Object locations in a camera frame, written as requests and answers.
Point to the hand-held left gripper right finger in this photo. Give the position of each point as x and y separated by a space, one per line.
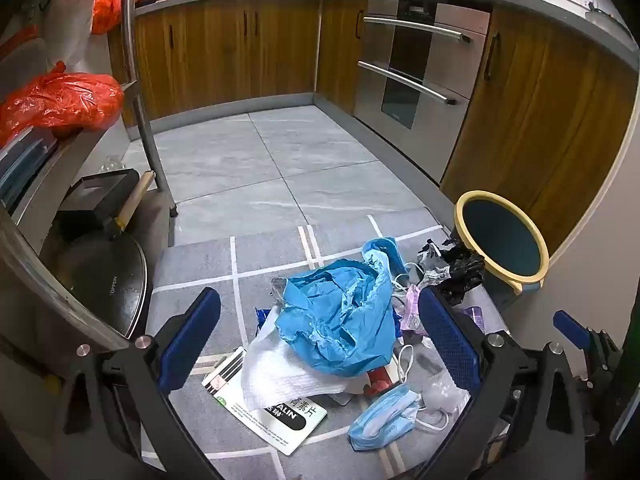
447 340

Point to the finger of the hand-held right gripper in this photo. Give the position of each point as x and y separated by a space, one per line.
570 327

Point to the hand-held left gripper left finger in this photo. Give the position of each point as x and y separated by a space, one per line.
192 335

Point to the purple packet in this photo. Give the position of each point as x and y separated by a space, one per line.
475 316

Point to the pink snack wrapper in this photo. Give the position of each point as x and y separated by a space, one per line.
412 310

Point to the clear plastic bag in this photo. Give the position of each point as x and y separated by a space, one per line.
440 390

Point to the black plastic bag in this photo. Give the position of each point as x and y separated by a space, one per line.
462 270

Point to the blue wet wipe packet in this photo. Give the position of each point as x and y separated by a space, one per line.
262 320

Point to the silver and black wrapper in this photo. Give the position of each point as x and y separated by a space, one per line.
430 265

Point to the red packet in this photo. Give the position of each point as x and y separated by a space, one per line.
380 382

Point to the white paper towel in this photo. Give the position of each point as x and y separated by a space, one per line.
280 375

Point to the blue face mask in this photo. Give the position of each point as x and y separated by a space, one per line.
382 415
382 255

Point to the blue plastic bag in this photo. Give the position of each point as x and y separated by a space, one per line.
335 320

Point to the blue bin with yellow rim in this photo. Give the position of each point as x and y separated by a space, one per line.
500 235

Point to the white and green medicine box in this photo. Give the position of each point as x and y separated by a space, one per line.
280 425

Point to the metal storage rack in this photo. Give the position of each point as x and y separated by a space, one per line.
150 150

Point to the wooden kitchen cabinets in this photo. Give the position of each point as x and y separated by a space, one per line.
550 135
225 60

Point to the stainless steel oven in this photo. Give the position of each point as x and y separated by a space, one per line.
450 60

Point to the white plastic bag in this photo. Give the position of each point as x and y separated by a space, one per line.
70 20

